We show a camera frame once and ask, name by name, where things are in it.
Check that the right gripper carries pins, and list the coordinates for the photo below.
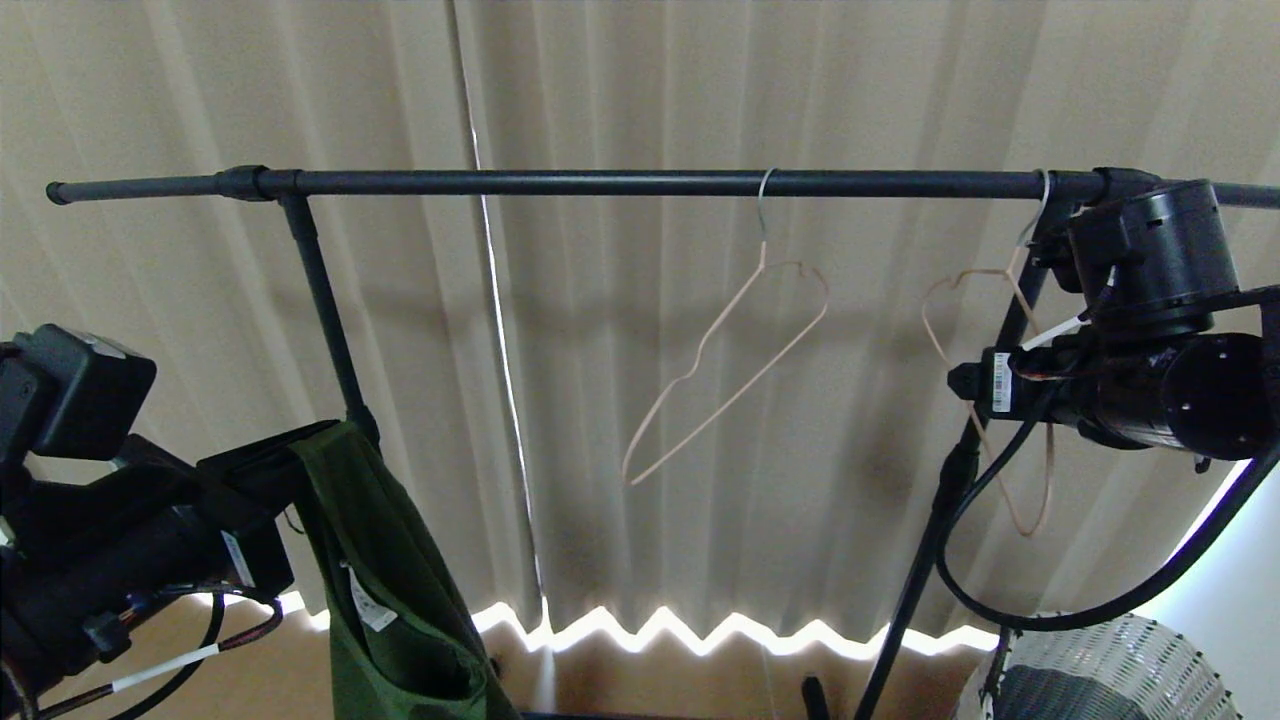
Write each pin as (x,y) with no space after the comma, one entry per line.
(1075,385)

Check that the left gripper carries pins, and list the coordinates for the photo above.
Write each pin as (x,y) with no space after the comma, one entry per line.
(120,560)

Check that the pink clothes hanger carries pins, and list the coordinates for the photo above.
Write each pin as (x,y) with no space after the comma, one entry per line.
(1049,480)
(730,397)

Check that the green printed shirt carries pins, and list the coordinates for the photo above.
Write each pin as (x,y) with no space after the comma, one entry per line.
(400,600)

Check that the white laundry basket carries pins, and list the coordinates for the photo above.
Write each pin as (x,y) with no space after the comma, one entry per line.
(1100,660)

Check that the black clothes rack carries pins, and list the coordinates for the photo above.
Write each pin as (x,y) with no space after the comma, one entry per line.
(600,183)

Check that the beige curtain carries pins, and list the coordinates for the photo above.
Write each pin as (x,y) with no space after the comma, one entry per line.
(700,100)

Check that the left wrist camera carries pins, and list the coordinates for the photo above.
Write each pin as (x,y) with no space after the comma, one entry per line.
(80,390)

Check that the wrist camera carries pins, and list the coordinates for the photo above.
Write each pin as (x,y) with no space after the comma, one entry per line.
(1090,250)
(80,390)

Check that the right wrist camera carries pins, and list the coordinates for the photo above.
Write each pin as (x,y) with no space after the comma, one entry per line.
(1090,250)

